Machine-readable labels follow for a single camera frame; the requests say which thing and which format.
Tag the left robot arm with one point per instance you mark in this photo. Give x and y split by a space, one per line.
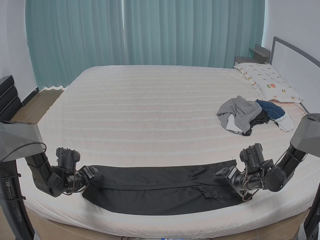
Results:
42 176

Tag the pile of clothes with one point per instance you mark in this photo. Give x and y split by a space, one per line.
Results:
241 109

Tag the bed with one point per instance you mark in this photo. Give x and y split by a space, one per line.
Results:
150 109

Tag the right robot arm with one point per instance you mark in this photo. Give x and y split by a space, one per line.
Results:
275 179

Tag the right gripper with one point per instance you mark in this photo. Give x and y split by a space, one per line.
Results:
240 179

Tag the black chest of drawers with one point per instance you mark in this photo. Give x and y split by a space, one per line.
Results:
8 94

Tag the grey bedside table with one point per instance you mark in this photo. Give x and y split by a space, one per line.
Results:
246 59

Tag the blue-green curtain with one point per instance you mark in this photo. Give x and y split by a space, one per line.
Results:
195 24
75 34

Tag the white printed pillow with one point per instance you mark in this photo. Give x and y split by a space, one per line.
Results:
270 79

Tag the black trousers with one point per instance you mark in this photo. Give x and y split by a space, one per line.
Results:
150 186

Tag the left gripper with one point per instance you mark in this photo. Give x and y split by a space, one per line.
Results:
86 175

